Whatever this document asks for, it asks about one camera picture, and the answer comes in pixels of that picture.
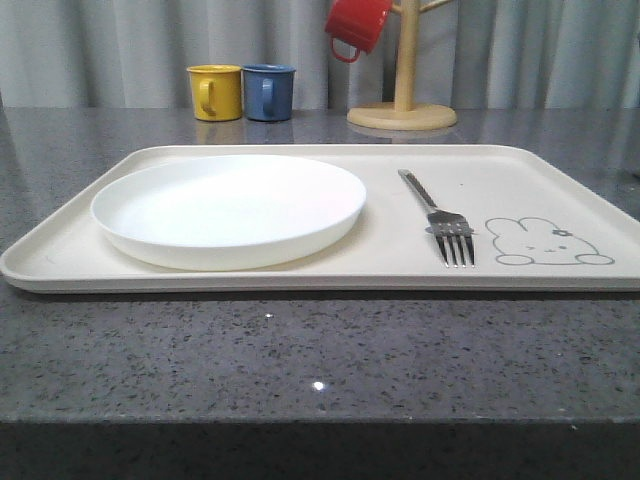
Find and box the silver metal fork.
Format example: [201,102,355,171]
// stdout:
[398,169,476,268]

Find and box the yellow enamel mug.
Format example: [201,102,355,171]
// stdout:
[187,64,242,122]

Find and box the wooden mug tree stand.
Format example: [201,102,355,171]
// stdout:
[347,1,457,131]

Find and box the white round plate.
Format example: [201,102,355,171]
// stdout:
[91,154,367,271]

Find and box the red enamel mug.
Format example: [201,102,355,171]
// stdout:
[324,0,394,63]

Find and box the cream rabbit serving tray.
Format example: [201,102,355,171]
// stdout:
[1,145,639,293]

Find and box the grey pleated curtain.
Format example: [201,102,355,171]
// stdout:
[1,1,639,109]

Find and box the blue enamel mug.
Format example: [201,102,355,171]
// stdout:
[242,64,296,122]

